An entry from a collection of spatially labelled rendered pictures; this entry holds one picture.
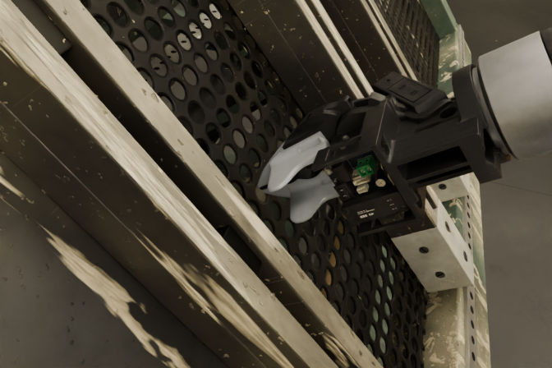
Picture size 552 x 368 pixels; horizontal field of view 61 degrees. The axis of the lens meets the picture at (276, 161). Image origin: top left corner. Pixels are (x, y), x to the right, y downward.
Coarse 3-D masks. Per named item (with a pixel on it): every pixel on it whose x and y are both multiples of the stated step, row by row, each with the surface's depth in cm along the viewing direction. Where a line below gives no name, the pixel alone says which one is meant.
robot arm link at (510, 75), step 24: (504, 48) 30; (528, 48) 28; (480, 72) 30; (504, 72) 29; (528, 72) 28; (480, 96) 30; (504, 96) 28; (528, 96) 28; (504, 120) 29; (528, 120) 28; (504, 144) 30; (528, 144) 29
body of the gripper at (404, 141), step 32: (384, 96) 37; (352, 128) 37; (384, 128) 33; (416, 128) 34; (448, 128) 30; (480, 128) 29; (320, 160) 34; (352, 160) 34; (384, 160) 31; (416, 160) 33; (448, 160) 31; (480, 160) 29; (352, 192) 35; (384, 192) 34; (416, 192) 34; (352, 224) 36; (384, 224) 35
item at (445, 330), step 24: (456, 24) 147; (456, 48) 133; (456, 216) 83; (480, 216) 94; (480, 240) 89; (480, 264) 83; (456, 288) 71; (480, 288) 79; (432, 312) 70; (456, 312) 68; (480, 312) 75; (432, 336) 67; (456, 336) 65; (480, 336) 71; (432, 360) 64; (456, 360) 62; (480, 360) 68
